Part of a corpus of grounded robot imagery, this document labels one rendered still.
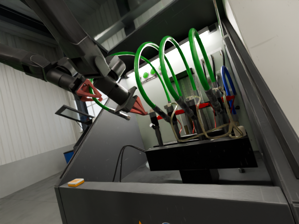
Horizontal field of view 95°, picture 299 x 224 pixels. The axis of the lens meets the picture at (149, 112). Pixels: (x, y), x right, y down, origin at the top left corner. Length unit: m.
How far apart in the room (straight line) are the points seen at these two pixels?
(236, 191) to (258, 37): 0.40
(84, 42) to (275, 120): 0.42
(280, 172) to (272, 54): 0.32
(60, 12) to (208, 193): 0.44
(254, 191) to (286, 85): 0.29
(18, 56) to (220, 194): 0.68
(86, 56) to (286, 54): 0.49
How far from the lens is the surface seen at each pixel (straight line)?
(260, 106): 0.34
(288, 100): 0.46
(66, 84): 0.58
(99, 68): 0.41
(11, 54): 0.67
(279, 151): 0.28
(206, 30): 0.80
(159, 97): 0.86
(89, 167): 0.71
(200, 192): 0.28
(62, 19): 0.39
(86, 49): 0.40
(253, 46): 0.51
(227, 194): 0.27
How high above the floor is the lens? 1.09
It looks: 3 degrees up
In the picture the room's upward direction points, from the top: 16 degrees counter-clockwise
